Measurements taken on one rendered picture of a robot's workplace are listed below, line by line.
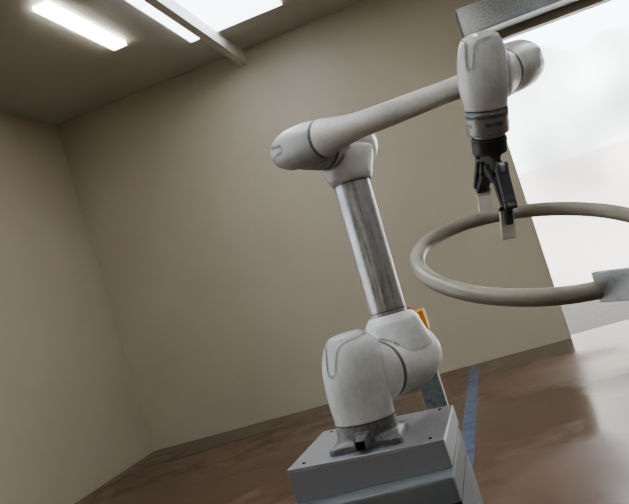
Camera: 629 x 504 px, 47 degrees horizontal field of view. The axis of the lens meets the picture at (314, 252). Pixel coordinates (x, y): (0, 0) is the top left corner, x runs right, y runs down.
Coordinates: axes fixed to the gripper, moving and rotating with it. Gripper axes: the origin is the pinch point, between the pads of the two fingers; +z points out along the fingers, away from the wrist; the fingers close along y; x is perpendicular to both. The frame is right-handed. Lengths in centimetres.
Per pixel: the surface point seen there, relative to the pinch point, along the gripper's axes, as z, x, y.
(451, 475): 48, -21, 18
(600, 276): -5.0, -0.2, 46.9
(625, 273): -7, 1, 52
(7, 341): 188, -299, -479
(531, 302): -2.1, -10.9, 45.0
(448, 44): 13, 174, -604
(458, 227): -2.6, -9.7, 3.6
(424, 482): 49, -27, 17
